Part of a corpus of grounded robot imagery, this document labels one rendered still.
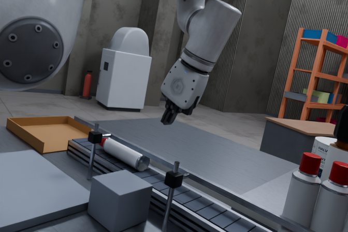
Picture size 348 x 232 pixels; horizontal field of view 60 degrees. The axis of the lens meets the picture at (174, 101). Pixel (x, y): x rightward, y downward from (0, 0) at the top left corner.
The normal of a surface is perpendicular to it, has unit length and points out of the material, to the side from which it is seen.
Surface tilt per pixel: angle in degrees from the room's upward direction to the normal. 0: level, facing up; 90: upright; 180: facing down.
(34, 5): 76
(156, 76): 90
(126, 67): 90
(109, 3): 90
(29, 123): 90
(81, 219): 0
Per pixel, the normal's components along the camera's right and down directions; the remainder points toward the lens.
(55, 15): 0.88, 0.04
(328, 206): -0.62, 0.00
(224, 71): -0.78, -0.05
